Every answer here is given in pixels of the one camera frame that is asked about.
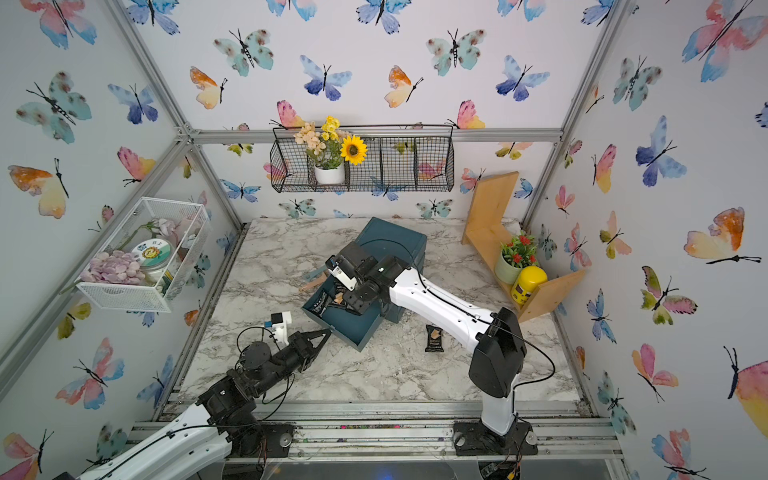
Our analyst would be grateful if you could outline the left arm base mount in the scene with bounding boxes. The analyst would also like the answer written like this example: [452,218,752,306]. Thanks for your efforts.
[229,422,295,460]

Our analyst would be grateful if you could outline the white flower pot with sunflower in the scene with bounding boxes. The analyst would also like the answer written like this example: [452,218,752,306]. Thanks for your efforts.
[293,116,369,186]

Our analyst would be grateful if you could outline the green pot red flowers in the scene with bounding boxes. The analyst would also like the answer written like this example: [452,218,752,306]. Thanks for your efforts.
[494,233,538,284]

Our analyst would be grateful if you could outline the black wire wall basket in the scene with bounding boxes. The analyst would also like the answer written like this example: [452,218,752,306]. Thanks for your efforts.
[265,124,455,197]

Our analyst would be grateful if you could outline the yellow canister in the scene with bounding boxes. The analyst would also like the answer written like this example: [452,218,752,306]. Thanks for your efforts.
[510,265,548,306]

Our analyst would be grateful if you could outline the wooden zigzag shelf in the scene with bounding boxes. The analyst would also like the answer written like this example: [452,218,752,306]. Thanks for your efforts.
[461,171,587,323]

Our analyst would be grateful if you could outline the pink artificial flowers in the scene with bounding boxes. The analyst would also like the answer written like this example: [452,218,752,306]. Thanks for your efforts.
[80,250,146,285]

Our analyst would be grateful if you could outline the white mesh wall basket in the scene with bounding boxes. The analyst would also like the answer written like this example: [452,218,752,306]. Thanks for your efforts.
[75,197,211,313]

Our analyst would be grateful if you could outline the round green tin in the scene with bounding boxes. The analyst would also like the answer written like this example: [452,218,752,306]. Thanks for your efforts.
[132,238,173,270]

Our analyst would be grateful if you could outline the teal top drawer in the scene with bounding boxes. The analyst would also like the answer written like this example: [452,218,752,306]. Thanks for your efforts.
[302,278,383,352]

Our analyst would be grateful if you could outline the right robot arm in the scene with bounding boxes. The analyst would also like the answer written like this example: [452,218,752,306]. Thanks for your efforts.
[325,242,527,436]

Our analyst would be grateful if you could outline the teal drawer cabinet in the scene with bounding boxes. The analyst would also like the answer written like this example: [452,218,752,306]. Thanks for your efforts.
[355,217,427,327]

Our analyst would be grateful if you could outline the small wooden dustpan brush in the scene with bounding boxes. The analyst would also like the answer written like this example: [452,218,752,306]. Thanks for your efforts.
[299,266,329,292]

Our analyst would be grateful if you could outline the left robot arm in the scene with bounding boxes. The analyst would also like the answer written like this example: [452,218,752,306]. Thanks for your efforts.
[78,329,331,479]

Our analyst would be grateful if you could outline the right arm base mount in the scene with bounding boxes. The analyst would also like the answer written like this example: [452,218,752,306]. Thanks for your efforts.
[452,418,538,457]

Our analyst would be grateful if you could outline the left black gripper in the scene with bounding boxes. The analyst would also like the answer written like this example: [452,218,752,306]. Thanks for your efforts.
[251,328,329,399]

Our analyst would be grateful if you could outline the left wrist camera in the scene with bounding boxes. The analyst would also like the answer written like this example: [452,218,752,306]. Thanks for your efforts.
[269,311,292,346]

